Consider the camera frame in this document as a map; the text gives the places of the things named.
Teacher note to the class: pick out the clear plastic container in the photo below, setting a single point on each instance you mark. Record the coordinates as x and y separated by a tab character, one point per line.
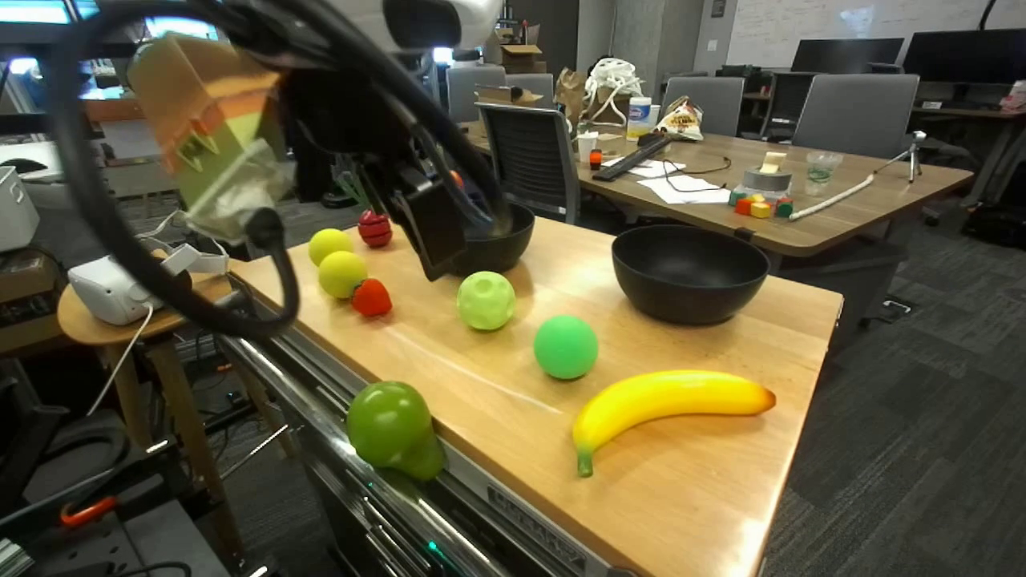
770	178

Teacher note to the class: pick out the white thin stick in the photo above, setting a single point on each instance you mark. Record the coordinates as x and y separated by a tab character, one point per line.
843	198

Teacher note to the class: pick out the light wooden office desk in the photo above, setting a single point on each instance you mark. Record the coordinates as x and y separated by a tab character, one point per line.
854	202

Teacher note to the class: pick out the yellow lemon toy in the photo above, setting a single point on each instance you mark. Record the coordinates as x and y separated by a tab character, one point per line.
328	241
341	273

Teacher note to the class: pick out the black plastic bowl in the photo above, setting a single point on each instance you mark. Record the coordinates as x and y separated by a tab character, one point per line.
515	241
690	291

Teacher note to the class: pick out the round wooden stool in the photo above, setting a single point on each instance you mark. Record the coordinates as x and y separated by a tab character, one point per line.
105	333

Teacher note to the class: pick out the black mesh office chair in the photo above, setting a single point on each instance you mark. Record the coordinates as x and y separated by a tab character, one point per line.
529	162

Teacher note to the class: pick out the red radish toy green leaves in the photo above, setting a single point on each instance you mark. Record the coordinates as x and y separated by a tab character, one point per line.
376	229

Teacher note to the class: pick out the gray office chair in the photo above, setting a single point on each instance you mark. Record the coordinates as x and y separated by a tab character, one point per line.
854	115
705	100

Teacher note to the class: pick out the yellow banana toy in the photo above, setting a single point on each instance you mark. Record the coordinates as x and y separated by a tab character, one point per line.
662	400

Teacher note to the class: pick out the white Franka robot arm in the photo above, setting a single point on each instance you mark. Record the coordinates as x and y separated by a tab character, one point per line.
451	20

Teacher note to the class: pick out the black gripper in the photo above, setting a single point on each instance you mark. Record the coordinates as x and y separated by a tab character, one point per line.
427	202

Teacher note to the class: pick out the white cart wooden top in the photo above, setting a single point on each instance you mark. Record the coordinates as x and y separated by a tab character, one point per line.
662	493

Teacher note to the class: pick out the green bell pepper toy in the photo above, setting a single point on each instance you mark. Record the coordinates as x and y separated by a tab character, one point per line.
392	427

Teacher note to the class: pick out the white VR headset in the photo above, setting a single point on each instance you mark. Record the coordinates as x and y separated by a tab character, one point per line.
105	291

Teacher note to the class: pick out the yellow wrist camera mount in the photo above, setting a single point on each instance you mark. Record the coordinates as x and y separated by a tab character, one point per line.
212	129

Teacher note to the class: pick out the green lime toy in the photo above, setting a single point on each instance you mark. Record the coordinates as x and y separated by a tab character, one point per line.
566	348
485	303

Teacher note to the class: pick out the colourful toy blocks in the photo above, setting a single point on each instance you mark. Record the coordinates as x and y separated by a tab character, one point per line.
761	207

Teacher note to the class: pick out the white paper sheet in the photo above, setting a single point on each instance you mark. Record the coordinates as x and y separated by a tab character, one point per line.
684	189

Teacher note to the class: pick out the red strawberry toy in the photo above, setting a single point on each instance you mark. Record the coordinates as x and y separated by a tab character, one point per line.
374	301

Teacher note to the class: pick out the black computer monitor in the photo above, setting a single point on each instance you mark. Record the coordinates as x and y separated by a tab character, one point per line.
963	54
849	54

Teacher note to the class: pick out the clear plastic cup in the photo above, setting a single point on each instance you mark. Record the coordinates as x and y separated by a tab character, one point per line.
820	166

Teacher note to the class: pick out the small silver tripod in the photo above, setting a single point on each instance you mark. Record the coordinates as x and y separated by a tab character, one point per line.
917	154

